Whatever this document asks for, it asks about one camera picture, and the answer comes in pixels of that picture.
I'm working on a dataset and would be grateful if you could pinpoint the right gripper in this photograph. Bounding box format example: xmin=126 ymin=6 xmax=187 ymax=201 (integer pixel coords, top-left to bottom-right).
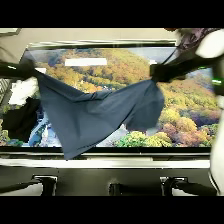
xmin=149 ymin=63 xmax=175 ymax=84

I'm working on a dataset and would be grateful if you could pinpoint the blue-grey garment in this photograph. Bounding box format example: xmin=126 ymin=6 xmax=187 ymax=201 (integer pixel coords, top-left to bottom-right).
xmin=33 ymin=70 xmax=166 ymax=161

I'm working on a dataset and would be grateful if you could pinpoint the purple patterned garment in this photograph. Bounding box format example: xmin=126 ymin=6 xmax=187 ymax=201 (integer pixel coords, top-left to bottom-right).
xmin=174 ymin=28 xmax=214 ymax=58

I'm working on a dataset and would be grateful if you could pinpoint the white garment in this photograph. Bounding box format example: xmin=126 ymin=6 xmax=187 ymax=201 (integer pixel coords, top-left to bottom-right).
xmin=7 ymin=76 xmax=41 ymax=107

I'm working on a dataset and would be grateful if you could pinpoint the black garment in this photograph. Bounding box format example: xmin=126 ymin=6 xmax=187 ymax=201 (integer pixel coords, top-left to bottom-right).
xmin=1 ymin=97 xmax=43 ymax=144

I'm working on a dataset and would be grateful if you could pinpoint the silver frame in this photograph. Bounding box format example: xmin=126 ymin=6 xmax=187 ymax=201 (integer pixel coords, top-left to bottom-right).
xmin=0 ymin=152 xmax=224 ymax=197

